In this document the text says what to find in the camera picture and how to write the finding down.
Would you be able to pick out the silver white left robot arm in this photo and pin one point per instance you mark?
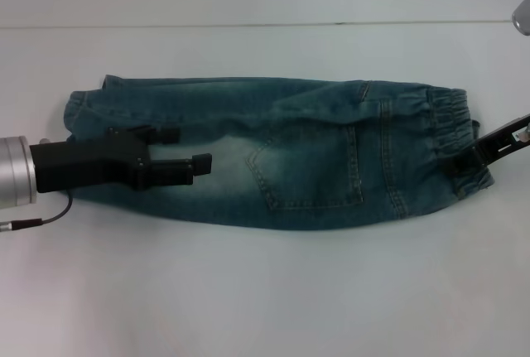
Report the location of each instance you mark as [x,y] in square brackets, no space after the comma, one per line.
[14,170]

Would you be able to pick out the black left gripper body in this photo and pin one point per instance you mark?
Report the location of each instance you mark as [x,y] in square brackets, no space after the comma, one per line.
[87,162]

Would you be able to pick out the blue denim shorts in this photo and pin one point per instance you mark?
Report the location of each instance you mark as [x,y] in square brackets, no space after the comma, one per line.
[314,158]

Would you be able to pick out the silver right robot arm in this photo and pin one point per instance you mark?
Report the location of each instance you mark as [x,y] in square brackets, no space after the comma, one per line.
[522,15]

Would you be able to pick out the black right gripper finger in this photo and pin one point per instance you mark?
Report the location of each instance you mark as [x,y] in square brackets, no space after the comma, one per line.
[461,162]

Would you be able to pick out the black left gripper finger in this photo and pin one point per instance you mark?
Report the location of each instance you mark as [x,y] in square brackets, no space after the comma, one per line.
[165,135]
[178,170]

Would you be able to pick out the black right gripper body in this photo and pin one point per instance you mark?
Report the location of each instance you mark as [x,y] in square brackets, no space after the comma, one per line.
[507,137]

